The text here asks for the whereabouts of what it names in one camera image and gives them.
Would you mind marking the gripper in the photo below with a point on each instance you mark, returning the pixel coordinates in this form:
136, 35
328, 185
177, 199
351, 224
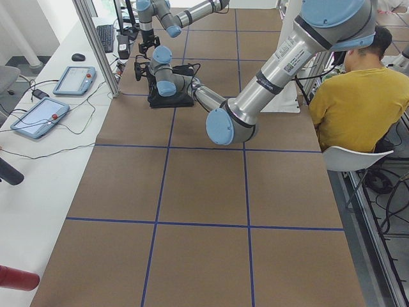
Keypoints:
147, 37

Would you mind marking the white plastic chair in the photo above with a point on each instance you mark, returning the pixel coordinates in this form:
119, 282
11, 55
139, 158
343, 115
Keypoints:
340, 159

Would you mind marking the teach pendant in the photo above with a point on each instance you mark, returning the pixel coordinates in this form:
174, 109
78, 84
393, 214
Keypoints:
75, 81
41, 118

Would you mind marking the black computer mouse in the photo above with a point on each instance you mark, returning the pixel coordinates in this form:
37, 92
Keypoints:
78, 57

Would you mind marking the red cylinder handle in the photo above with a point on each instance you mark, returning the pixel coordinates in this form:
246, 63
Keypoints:
18, 280

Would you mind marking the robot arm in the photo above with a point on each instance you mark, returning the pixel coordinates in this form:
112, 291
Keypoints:
319, 26
172, 24

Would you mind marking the person in yellow shirt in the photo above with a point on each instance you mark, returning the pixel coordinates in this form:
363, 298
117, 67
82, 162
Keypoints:
354, 110

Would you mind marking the aluminium frame post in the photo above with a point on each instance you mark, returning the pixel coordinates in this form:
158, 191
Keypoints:
89, 28

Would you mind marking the far teach pendant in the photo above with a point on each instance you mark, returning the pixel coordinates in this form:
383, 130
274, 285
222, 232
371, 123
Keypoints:
75, 81

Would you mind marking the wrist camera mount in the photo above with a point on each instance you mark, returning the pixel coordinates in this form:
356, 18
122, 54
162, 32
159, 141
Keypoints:
141, 66

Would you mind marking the black graphic t-shirt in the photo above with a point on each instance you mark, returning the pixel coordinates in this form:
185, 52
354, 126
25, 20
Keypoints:
179, 99

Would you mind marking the brown paper table mat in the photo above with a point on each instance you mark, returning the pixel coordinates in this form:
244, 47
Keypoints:
164, 217

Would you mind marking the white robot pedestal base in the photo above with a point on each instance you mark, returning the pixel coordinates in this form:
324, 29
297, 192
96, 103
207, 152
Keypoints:
284, 96

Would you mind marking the black cylinder handle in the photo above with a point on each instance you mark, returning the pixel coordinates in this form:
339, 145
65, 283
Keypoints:
9, 174

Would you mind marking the black power adapter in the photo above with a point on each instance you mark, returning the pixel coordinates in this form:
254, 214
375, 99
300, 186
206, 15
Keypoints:
123, 46

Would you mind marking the near teach pendant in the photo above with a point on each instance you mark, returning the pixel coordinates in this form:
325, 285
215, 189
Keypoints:
41, 118

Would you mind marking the black keyboard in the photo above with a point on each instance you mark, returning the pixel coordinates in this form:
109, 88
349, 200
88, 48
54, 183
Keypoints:
105, 34

